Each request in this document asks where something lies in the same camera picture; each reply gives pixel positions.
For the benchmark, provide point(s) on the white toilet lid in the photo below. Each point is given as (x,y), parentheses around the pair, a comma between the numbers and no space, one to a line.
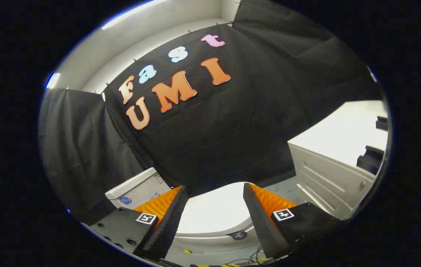
(214,211)

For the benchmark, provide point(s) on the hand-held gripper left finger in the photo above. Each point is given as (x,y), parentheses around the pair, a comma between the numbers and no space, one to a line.
(168,226)

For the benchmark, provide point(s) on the white drawer cabinet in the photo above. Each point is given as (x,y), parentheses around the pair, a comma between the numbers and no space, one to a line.
(336,137)

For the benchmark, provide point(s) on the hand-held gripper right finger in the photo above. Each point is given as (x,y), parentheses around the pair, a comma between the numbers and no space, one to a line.
(260,222)

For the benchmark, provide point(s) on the dark flat object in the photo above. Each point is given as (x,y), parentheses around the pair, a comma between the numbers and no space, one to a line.
(382,123)
(370,161)

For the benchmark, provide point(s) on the white toilet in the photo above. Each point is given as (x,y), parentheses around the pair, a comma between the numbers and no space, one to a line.
(140,187)

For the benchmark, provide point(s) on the black backdrop cloth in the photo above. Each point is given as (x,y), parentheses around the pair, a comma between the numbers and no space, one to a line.
(225,129)

